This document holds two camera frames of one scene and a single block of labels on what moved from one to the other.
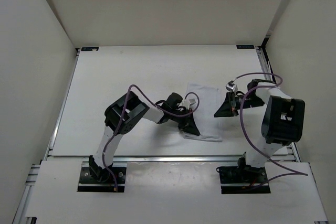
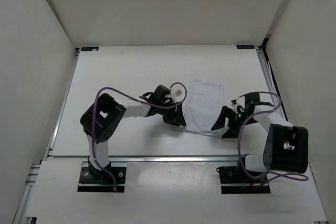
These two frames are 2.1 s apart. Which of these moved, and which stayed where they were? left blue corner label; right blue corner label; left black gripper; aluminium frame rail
Moved: left black gripper
Stayed: right blue corner label; left blue corner label; aluminium frame rail
